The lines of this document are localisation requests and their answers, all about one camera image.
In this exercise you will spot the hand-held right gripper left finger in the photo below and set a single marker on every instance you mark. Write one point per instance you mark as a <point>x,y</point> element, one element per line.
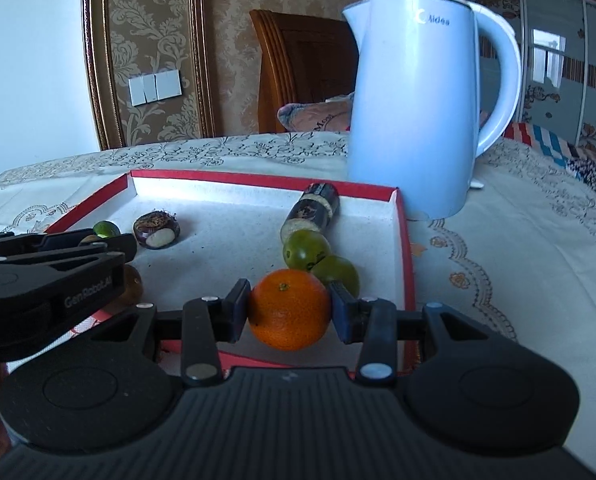
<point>240,310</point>

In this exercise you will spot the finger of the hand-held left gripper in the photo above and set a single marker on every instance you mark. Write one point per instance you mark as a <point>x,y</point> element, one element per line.
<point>118,247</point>
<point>63,235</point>

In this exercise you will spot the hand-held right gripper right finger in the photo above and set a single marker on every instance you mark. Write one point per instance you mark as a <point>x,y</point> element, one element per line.
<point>340,310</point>

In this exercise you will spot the small dark green fruit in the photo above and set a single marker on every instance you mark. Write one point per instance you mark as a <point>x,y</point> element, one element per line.
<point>105,230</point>

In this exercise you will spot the green tangerine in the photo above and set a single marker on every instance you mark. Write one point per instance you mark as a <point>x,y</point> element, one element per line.
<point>306,250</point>
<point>340,272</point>

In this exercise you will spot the small brown fruit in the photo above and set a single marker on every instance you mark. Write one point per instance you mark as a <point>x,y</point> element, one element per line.
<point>132,285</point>

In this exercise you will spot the orange tangerine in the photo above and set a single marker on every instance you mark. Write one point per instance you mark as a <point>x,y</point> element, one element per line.
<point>290,310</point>

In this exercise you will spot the red cardboard tray box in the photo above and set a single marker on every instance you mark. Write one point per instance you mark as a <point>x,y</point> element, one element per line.
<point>228,240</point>

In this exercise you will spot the cream embroidered tablecloth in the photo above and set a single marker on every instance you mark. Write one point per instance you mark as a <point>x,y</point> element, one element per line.
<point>502,260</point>

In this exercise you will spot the pink printed pillow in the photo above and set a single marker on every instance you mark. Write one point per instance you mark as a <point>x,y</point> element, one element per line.
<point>318,117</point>

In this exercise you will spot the white electric kettle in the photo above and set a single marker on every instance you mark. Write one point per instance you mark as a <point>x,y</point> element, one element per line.
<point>412,110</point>

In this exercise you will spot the brown wooden chair back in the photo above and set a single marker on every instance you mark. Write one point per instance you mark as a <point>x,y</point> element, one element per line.
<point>303,70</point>

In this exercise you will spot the colourful striped blanket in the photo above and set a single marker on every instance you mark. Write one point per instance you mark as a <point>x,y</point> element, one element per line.
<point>542,142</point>

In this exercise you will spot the glass sliding door wardrobe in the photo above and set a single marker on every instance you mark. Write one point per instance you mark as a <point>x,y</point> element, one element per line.
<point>552,50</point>

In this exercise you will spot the white wall switch panel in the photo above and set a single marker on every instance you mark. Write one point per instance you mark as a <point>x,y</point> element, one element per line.
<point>155,87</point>

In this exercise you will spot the golden wall panel frame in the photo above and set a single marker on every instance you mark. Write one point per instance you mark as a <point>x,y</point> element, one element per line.
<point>98,60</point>

